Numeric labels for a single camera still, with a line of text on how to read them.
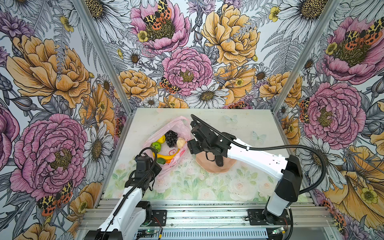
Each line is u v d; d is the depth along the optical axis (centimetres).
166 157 92
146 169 66
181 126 97
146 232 71
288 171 45
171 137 101
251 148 50
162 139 99
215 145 54
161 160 89
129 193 54
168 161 89
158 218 74
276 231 72
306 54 89
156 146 94
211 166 90
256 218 73
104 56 89
